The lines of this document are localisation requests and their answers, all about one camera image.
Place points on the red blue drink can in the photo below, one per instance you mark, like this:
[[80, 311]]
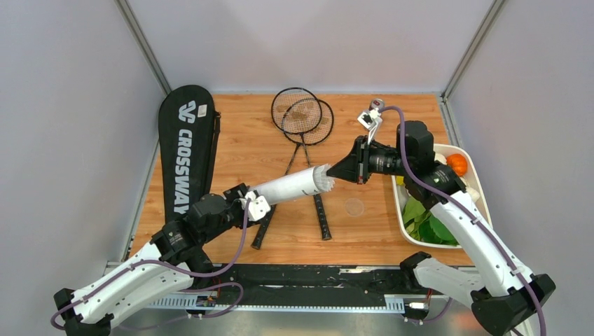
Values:
[[376, 104]]

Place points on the black Crossway racket bag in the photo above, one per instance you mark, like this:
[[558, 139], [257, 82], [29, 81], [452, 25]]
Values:
[[188, 130]]

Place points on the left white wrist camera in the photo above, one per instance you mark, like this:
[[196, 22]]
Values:
[[255, 206]]

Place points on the black badminton racket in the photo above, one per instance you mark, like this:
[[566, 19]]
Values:
[[323, 223], [303, 118]]

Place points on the white shuttlecock tube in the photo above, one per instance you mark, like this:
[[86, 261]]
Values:
[[288, 188]]

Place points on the small orange pumpkin toy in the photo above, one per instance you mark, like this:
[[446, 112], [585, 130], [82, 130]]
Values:
[[458, 163]]

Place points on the green leaf vegetable toy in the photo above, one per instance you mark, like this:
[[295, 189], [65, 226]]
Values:
[[423, 226]]

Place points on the clear plastic tube lid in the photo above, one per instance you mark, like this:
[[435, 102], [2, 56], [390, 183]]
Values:
[[354, 207]]

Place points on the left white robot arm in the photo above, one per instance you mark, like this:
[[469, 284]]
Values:
[[174, 260]]

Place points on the black badminton racket rear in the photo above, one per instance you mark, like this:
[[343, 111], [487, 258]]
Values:
[[323, 223]]

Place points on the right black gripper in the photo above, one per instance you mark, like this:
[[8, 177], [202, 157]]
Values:
[[354, 166]]

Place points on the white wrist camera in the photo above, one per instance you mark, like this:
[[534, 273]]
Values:
[[371, 120], [255, 206]]

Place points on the black badminton racket front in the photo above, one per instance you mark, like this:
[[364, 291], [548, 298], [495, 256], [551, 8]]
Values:
[[303, 118]]

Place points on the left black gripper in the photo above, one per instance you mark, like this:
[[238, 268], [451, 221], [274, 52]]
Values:
[[237, 194]]

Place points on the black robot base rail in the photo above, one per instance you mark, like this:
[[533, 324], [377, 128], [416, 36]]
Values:
[[324, 288]]

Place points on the white shuttlecock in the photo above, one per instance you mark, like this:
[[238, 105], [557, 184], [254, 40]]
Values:
[[322, 181]]

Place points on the white plastic basin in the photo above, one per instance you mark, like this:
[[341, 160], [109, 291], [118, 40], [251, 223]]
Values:
[[470, 179]]

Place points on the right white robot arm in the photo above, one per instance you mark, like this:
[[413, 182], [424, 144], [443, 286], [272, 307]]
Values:
[[506, 292]]

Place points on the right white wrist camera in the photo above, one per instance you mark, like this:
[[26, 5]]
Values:
[[371, 120]]

